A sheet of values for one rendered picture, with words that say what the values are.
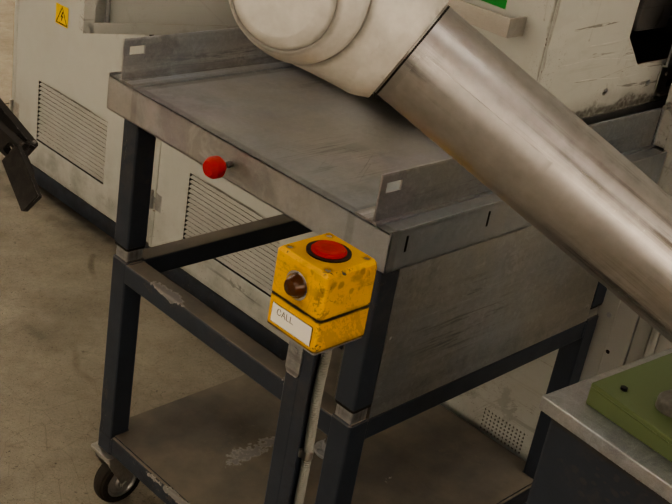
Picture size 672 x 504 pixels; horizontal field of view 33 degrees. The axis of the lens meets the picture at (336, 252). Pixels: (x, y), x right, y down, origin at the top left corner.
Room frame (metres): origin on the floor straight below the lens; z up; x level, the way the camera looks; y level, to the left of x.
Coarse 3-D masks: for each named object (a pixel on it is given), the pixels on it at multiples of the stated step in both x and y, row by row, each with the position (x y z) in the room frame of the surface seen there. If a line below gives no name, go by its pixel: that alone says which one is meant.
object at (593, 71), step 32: (576, 0) 1.61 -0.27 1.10; (608, 0) 1.67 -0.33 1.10; (576, 32) 1.62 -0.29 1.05; (608, 32) 1.69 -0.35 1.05; (544, 64) 1.58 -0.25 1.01; (576, 64) 1.64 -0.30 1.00; (608, 64) 1.71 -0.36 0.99; (640, 64) 1.79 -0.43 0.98; (576, 96) 1.66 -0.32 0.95; (608, 96) 1.73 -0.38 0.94; (640, 96) 1.81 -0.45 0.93
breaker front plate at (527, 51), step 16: (464, 0) 1.68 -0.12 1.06; (480, 0) 1.66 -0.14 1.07; (512, 0) 1.62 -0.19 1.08; (528, 0) 1.61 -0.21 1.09; (544, 0) 1.59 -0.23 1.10; (512, 16) 1.62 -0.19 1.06; (528, 16) 1.60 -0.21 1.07; (544, 16) 1.59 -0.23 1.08; (480, 32) 1.65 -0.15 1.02; (528, 32) 1.60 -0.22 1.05; (544, 32) 1.58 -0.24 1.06; (512, 48) 1.61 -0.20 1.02; (528, 48) 1.59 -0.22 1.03; (544, 48) 1.58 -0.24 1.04; (528, 64) 1.59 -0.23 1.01
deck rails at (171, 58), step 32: (192, 32) 1.76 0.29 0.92; (224, 32) 1.81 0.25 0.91; (128, 64) 1.67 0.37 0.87; (160, 64) 1.71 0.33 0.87; (192, 64) 1.76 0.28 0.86; (224, 64) 1.81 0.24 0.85; (256, 64) 1.86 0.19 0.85; (288, 64) 1.89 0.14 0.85; (608, 128) 1.69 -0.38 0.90; (640, 128) 1.76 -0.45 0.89; (448, 160) 1.39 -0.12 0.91; (384, 192) 1.30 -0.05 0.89; (416, 192) 1.35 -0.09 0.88; (448, 192) 1.40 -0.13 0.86; (480, 192) 1.46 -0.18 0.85
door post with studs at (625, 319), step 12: (660, 132) 1.80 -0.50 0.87; (660, 144) 1.80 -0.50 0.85; (660, 180) 1.78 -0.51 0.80; (624, 312) 1.78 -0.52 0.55; (624, 324) 1.77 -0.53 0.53; (612, 336) 1.78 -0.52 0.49; (624, 336) 1.77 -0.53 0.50; (612, 348) 1.78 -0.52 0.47; (624, 348) 1.76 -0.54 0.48; (612, 360) 1.77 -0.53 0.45; (600, 372) 1.78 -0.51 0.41
